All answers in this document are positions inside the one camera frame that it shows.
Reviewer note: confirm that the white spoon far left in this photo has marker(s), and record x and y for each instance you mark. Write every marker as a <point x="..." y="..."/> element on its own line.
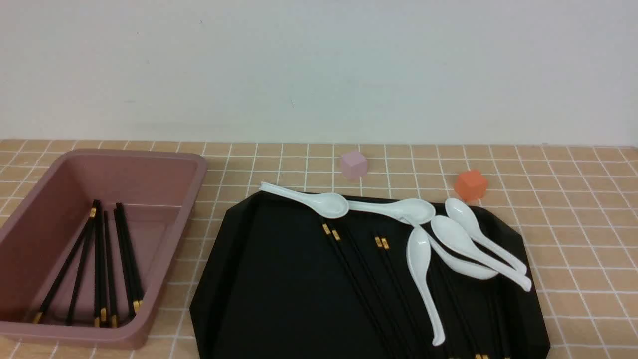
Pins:
<point x="329" y="205"/>

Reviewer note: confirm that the white spoon top middle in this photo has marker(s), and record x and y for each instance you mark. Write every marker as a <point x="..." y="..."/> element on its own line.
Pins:
<point x="409" y="210"/>

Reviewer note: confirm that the black chopstick gold tip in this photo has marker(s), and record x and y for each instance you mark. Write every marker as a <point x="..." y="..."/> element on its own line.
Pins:
<point x="394" y="301"/>
<point x="368" y="246"/>
<point x="413" y="306"/>
<point x="349" y="279"/>

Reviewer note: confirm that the orange cube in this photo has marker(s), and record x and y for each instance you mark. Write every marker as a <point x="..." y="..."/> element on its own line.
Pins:
<point x="471" y="185"/>

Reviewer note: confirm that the pink plastic bin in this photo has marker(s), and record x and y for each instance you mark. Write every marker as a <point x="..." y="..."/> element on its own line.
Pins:
<point x="157" y="190"/>

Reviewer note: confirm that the white spoon under middle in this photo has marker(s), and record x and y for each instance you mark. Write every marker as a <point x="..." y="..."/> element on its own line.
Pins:
<point x="463" y="267"/>

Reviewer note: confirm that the black chopstick gold band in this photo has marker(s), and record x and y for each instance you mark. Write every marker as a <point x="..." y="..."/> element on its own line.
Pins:
<point x="462" y="315"/>

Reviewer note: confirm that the pink cube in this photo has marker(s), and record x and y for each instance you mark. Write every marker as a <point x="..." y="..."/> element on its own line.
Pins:
<point x="353" y="165"/>

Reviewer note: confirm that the white spoon long vertical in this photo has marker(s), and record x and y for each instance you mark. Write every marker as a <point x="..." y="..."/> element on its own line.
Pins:
<point x="418" y="258"/>

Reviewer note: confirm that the white spoon rightmost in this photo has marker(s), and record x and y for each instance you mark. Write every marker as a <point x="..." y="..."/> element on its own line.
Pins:
<point x="461" y="213"/>

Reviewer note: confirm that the white spoon right inner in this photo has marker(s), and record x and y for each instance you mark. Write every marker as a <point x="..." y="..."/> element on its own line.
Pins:
<point x="453" y="236"/>

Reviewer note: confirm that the black chopstick in bin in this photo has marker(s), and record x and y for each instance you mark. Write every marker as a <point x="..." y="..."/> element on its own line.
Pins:
<point x="80" y="271"/>
<point x="43" y="308"/>
<point x="135" y="278"/>
<point x="113" y="298"/>
<point x="130" y="291"/>
<point x="100" y="300"/>

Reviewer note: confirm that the black plastic tray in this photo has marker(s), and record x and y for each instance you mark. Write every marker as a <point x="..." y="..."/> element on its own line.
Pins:
<point x="273" y="288"/>

